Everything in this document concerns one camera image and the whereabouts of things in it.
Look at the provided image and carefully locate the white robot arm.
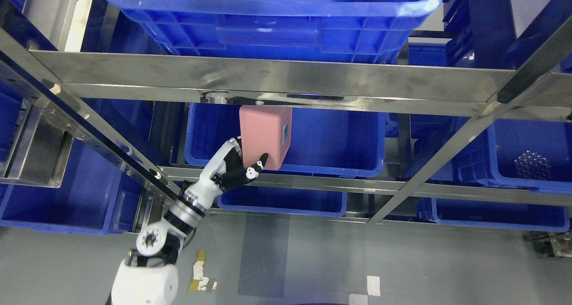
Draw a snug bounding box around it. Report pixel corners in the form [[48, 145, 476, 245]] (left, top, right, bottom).
[[106, 137, 269, 305]]

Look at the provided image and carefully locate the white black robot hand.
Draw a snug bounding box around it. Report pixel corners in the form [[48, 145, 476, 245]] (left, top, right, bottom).
[[188, 138, 269, 207]]

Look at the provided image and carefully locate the blue bin right shelf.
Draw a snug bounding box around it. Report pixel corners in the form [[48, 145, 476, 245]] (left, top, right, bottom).
[[452, 119, 572, 195]]

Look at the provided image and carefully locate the stainless steel shelf rack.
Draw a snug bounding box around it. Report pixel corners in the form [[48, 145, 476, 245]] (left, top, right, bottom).
[[1, 0, 571, 224]]

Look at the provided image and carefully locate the blue bin left shelf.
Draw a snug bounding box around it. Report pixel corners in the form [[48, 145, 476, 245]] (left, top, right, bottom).
[[0, 99, 155, 236]]

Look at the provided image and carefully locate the blue bin lower right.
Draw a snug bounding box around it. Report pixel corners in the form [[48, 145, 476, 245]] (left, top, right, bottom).
[[416, 198, 571, 233]]

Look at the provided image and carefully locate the large blue bin top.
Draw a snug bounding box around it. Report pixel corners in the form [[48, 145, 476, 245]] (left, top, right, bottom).
[[107, 0, 443, 64]]

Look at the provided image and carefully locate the blue bin lower middle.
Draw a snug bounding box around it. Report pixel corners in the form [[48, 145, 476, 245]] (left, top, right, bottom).
[[217, 186, 347, 218]]

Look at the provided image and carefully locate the pink plastic storage box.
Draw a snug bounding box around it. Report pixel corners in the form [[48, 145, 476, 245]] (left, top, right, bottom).
[[239, 105, 293, 171]]

